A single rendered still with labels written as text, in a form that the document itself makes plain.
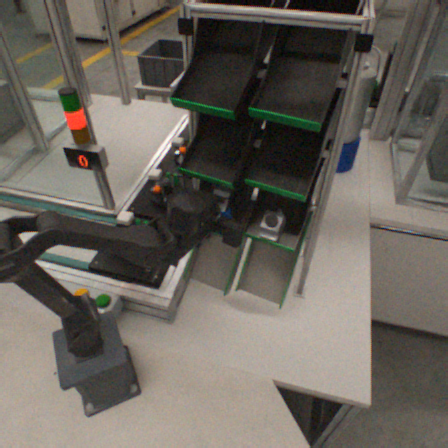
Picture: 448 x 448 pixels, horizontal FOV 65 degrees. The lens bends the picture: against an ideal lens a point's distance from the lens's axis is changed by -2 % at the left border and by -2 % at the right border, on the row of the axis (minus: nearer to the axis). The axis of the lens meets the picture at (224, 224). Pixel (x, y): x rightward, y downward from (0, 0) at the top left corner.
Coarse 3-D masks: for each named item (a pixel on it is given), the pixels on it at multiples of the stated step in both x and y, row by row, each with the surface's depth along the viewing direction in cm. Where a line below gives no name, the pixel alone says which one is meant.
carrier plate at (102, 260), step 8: (120, 224) 121; (160, 232) 118; (96, 256) 111; (104, 256) 111; (112, 256) 111; (96, 264) 109; (104, 264) 109; (112, 264) 109; (120, 264) 109; (128, 264) 109; (136, 264) 109; (160, 264) 109; (104, 272) 108; (112, 272) 107; (120, 272) 107; (128, 272) 107; (136, 272) 107; (144, 272) 107; (152, 272) 107; (160, 272) 107; (136, 280) 106; (144, 280) 105; (152, 280) 105; (160, 280) 105
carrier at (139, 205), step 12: (156, 180) 138; (168, 180) 126; (180, 180) 138; (192, 180) 138; (144, 192) 133; (168, 192) 128; (180, 192) 130; (132, 204) 128; (144, 204) 128; (156, 204) 127; (144, 216) 125; (156, 216) 124
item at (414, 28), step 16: (416, 0) 135; (432, 0) 134; (416, 16) 139; (400, 32) 148; (416, 32) 143; (400, 48) 148; (416, 48) 147; (400, 64) 153; (400, 80) 157; (384, 96) 164; (400, 96) 162; (384, 112) 169; (384, 128) 174
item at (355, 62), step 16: (192, 16) 65; (208, 16) 64; (224, 16) 63; (240, 16) 63; (256, 16) 62; (272, 16) 62; (288, 16) 60; (304, 16) 60; (320, 16) 59; (336, 16) 59; (352, 16) 59; (368, 32) 59; (352, 48) 76; (352, 64) 63; (352, 80) 65; (352, 96) 67; (192, 112) 79; (192, 128) 82; (336, 128) 74; (336, 144) 75; (336, 160) 77; (320, 192) 106; (320, 208) 88; (320, 224) 91; (304, 256) 125; (304, 272) 107; (304, 288) 115
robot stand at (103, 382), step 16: (112, 320) 85; (64, 336) 82; (112, 336) 82; (64, 352) 79; (112, 352) 80; (128, 352) 99; (64, 368) 77; (80, 368) 77; (96, 368) 77; (112, 368) 77; (128, 368) 88; (64, 384) 74; (80, 384) 78; (96, 384) 81; (112, 384) 84; (128, 384) 90; (96, 400) 86; (112, 400) 89
